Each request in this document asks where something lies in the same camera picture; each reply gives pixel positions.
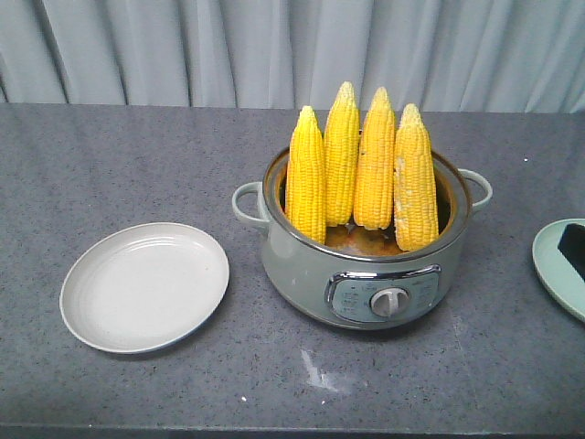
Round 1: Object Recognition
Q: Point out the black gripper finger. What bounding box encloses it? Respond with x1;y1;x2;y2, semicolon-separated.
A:
557;222;584;280

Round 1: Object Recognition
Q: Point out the pale-patched corn cob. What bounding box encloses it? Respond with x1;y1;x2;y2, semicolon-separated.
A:
394;103;439;252

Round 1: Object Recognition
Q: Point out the yellow corn cob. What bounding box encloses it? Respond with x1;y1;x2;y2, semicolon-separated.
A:
285;105;326;244
324;81;360;227

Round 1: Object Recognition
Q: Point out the light green plate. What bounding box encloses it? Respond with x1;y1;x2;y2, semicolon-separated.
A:
532;219;584;322

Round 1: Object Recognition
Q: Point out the green electric cooking pot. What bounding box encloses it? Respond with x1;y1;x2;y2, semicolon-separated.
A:
232;151;493;330

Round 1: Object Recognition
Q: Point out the grey pleated curtain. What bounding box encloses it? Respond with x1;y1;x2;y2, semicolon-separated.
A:
1;1;584;112

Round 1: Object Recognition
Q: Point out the cream white plate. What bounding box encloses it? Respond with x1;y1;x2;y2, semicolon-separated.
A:
59;222;229;354

